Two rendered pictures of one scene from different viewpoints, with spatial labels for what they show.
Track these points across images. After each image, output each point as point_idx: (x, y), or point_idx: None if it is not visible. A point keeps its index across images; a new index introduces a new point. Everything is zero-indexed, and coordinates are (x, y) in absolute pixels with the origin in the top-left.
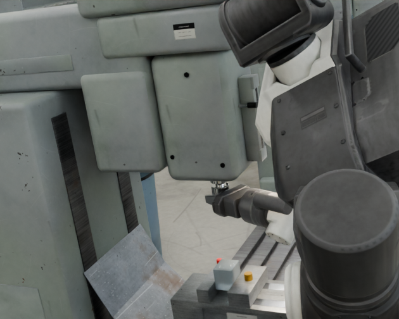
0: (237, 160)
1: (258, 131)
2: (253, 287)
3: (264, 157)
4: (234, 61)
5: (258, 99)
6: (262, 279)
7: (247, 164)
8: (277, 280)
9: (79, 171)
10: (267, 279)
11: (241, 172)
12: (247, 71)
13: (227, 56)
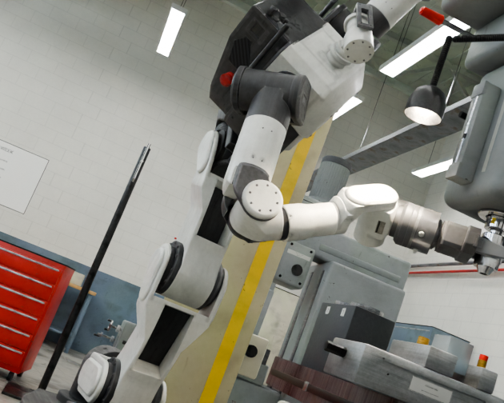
0: (449, 180)
1: (458, 144)
2: (401, 341)
3: (449, 174)
4: (494, 77)
5: (476, 108)
6: (415, 351)
7: (462, 190)
8: (410, 361)
9: None
10: (422, 364)
11: (450, 196)
12: None
13: (487, 75)
